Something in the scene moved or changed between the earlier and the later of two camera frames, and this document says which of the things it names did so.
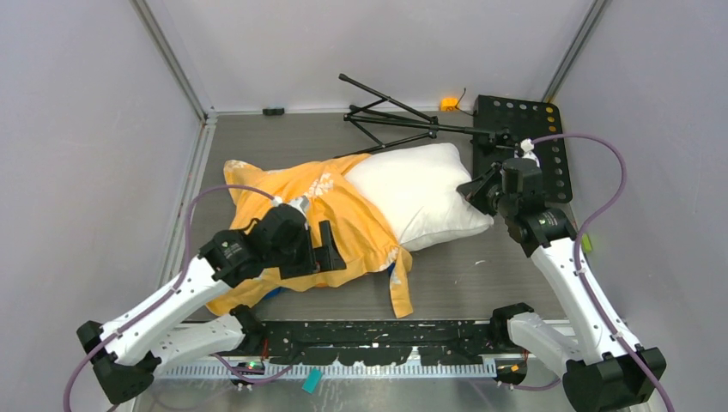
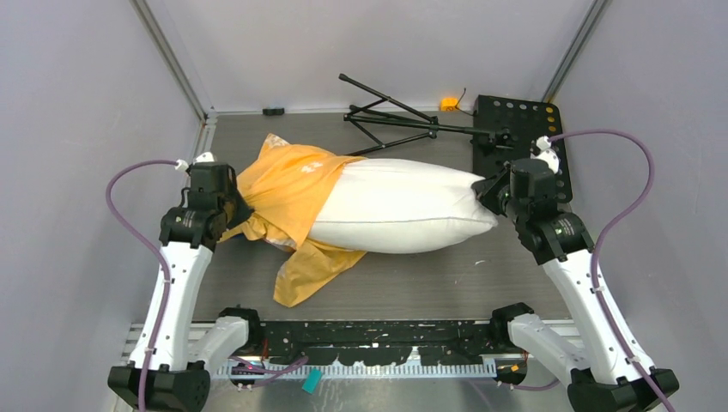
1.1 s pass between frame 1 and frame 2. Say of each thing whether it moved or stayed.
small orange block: stayed
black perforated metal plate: stayed
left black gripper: moved
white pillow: moved
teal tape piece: stayed
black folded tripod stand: stayed
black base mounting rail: stayed
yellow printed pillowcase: moved
